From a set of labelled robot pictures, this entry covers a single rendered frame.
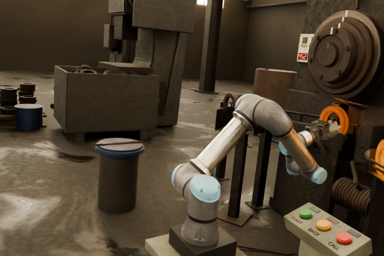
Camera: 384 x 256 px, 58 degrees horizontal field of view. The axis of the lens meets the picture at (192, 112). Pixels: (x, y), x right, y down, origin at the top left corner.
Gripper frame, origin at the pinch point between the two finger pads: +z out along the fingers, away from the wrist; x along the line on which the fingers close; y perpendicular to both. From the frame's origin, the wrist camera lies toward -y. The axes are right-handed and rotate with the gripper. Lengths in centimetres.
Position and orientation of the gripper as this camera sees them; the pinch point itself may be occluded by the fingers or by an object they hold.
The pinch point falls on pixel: (338, 128)
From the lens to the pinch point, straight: 193.6
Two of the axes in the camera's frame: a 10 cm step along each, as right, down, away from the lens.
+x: -4.2, -2.0, 8.8
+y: -2.0, -9.3, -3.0
